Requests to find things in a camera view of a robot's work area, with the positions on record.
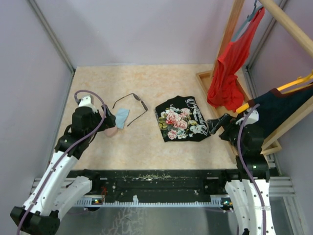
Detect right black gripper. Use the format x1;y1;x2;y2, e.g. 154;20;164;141
207;112;248;153

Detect light blue cleaning cloth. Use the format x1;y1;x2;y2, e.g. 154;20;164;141
115;108;130;129

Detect pink glasses case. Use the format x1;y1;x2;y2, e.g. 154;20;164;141
104;126;118;137

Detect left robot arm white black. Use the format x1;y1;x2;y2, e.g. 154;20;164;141
10;105;115;235

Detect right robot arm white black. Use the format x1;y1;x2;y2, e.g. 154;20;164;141
207;111;276;235

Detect thin-framed sunglasses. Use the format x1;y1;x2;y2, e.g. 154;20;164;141
112;93;149;127

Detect wooden clothes rack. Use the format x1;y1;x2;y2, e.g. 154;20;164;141
196;0;313;155

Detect black floral t-shirt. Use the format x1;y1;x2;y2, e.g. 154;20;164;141
155;95;210;142

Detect red tank top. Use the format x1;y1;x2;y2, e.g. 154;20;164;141
207;7;265;112

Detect navy blue garment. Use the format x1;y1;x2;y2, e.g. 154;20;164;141
248;83;313;138

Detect yellow clothes hanger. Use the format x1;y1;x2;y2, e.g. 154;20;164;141
236;72;313;114

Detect grey clothes hanger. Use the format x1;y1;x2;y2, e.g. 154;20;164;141
231;0;263;42

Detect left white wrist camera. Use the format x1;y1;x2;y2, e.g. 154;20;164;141
78;95;96;112

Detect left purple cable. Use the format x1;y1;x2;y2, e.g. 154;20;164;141
16;90;107;235

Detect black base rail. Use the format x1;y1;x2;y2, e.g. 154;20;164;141
66;168;235;204

